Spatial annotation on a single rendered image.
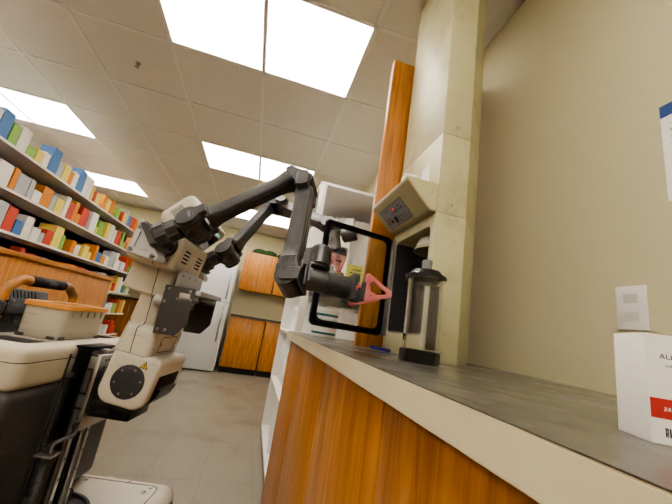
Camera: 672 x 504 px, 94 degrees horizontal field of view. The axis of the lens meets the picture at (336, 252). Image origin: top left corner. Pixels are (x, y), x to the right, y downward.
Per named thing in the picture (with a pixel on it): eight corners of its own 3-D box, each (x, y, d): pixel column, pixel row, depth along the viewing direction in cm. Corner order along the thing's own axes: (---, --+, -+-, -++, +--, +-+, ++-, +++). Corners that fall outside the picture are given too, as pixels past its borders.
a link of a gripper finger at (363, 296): (386, 284, 82) (352, 275, 81) (397, 280, 75) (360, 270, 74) (382, 309, 80) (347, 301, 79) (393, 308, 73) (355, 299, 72)
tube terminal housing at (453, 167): (438, 358, 127) (451, 186, 146) (497, 371, 97) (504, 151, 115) (381, 349, 122) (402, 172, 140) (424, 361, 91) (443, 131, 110)
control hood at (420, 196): (394, 235, 133) (397, 213, 136) (436, 211, 103) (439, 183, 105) (369, 229, 131) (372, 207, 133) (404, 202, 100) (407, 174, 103)
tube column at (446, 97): (451, 185, 145) (463, 27, 168) (504, 150, 115) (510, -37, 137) (402, 171, 140) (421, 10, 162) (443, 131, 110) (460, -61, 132)
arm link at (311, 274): (299, 293, 78) (304, 281, 74) (303, 270, 82) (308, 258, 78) (326, 299, 79) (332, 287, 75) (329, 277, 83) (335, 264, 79)
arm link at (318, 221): (279, 216, 166) (271, 199, 159) (287, 210, 169) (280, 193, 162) (335, 242, 139) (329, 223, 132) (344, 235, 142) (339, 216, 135)
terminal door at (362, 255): (380, 336, 122) (392, 238, 131) (308, 324, 110) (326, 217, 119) (379, 336, 122) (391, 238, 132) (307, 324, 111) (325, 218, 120)
